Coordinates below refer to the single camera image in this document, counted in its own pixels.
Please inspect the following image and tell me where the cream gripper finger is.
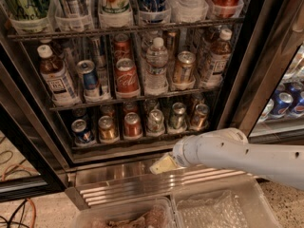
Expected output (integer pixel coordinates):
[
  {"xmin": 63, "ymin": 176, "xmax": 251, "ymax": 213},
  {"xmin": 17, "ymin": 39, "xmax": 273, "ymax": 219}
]
[{"xmin": 150, "ymin": 153, "xmax": 180, "ymax": 175}]

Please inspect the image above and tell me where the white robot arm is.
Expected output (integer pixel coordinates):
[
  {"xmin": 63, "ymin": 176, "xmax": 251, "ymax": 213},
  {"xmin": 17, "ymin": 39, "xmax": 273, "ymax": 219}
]
[{"xmin": 150, "ymin": 128, "xmax": 304, "ymax": 190}]

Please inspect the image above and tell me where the green can bottom shelf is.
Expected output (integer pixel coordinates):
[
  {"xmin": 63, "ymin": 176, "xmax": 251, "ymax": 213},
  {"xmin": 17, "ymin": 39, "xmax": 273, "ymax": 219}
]
[{"xmin": 169, "ymin": 102, "xmax": 186, "ymax": 129}]

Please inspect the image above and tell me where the gold can bottom right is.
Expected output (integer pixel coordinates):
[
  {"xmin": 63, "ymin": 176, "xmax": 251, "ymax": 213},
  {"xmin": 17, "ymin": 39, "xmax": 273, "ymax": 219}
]
[{"xmin": 190, "ymin": 104, "xmax": 209, "ymax": 128}]

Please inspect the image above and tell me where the gold can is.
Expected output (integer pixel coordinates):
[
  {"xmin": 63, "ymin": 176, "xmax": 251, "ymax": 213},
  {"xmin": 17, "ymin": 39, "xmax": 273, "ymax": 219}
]
[
  {"xmin": 98, "ymin": 115, "xmax": 118, "ymax": 141},
  {"xmin": 190, "ymin": 104, "xmax": 209, "ymax": 128}
]

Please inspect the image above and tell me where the red can bottom shelf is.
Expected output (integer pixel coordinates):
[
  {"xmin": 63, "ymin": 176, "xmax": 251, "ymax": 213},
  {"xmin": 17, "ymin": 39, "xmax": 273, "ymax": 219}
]
[{"xmin": 123, "ymin": 112, "xmax": 143, "ymax": 137}]

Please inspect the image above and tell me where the gold can bottom left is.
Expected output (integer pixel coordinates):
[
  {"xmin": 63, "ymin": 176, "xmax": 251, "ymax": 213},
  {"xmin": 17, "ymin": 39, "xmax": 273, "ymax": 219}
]
[{"xmin": 98, "ymin": 115, "xmax": 118, "ymax": 141}]

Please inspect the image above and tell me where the steel fridge bottom grille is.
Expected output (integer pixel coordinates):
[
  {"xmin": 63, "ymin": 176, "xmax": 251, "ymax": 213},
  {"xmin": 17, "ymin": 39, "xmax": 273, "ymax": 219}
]
[{"xmin": 65, "ymin": 158, "xmax": 254, "ymax": 210}]

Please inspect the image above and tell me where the clear water bottle middle shelf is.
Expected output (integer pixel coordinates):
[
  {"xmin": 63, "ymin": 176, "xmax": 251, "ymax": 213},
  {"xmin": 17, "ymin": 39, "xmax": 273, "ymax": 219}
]
[{"xmin": 145, "ymin": 37, "xmax": 168, "ymax": 90}]

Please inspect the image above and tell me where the red coca-cola can middle shelf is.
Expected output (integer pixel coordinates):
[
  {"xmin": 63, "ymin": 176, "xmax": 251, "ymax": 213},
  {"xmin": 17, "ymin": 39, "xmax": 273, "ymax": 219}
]
[{"xmin": 114, "ymin": 58, "xmax": 139, "ymax": 93}]

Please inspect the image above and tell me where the gold can middle shelf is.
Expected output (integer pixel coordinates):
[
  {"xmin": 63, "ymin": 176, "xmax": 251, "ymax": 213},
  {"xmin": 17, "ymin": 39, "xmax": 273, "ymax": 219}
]
[{"xmin": 173, "ymin": 51, "xmax": 196, "ymax": 84}]

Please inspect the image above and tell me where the blue pepsi can bottom shelf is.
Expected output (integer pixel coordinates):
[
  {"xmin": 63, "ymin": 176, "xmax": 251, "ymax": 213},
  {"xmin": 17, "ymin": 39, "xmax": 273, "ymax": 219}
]
[{"xmin": 71, "ymin": 119, "xmax": 95, "ymax": 143}]

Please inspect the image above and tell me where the right fridge glass door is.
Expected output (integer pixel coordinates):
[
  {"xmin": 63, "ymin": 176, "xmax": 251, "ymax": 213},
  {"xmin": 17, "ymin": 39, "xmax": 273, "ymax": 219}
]
[{"xmin": 218, "ymin": 0, "xmax": 304, "ymax": 144}]

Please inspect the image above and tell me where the blue can middle shelf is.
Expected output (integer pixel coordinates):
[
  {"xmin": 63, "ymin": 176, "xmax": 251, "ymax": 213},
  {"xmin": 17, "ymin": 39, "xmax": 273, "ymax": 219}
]
[{"xmin": 77, "ymin": 60, "xmax": 99, "ymax": 94}]

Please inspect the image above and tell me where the blue pepsi can right fridge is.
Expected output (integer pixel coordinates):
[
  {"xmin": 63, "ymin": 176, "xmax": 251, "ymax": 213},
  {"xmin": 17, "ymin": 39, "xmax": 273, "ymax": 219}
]
[{"xmin": 270, "ymin": 92, "xmax": 294, "ymax": 118}]

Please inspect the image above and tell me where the silver bottle top shelf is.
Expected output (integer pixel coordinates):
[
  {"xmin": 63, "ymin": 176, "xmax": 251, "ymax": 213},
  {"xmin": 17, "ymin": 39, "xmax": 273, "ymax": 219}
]
[{"xmin": 59, "ymin": 0, "xmax": 88, "ymax": 18}]

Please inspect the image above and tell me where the left clear plastic bin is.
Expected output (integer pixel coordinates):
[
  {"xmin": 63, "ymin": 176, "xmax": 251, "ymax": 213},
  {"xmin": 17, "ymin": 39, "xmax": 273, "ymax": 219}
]
[{"xmin": 68, "ymin": 197, "xmax": 177, "ymax": 228}]

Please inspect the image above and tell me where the clear plastic bin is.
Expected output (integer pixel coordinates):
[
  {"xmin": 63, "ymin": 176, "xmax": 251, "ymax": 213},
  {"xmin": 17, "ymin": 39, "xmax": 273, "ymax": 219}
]
[
  {"xmin": 68, "ymin": 197, "xmax": 177, "ymax": 228},
  {"xmin": 171, "ymin": 175, "xmax": 282, "ymax": 228}
]

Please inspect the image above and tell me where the right clear plastic bin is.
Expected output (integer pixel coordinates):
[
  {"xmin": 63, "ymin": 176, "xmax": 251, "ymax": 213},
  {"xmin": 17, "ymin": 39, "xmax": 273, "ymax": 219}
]
[{"xmin": 171, "ymin": 175, "xmax": 282, "ymax": 228}]

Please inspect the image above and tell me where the tea bottle middle right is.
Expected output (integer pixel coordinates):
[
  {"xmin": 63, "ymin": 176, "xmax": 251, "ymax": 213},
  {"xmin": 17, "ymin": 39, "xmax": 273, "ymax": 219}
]
[{"xmin": 200, "ymin": 28, "xmax": 232, "ymax": 83}]

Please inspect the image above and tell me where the tea bottle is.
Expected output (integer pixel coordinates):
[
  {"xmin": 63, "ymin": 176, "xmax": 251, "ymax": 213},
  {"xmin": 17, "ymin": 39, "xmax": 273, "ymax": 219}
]
[
  {"xmin": 200, "ymin": 28, "xmax": 232, "ymax": 83},
  {"xmin": 37, "ymin": 45, "xmax": 77, "ymax": 105}
]

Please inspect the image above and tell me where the tea bottle middle left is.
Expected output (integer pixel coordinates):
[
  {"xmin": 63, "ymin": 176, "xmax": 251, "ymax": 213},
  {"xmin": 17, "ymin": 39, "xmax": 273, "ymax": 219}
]
[{"xmin": 37, "ymin": 45, "xmax": 77, "ymax": 105}]

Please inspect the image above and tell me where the green bottle top left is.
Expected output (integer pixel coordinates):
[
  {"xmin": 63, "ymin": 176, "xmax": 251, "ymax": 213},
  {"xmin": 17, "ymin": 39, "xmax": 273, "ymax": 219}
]
[{"xmin": 5, "ymin": 0, "xmax": 50, "ymax": 21}]

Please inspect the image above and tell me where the orange cable on floor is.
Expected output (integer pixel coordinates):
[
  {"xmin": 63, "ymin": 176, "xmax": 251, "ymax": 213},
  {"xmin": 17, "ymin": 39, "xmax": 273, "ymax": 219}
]
[{"xmin": 0, "ymin": 163, "xmax": 41, "ymax": 228}]

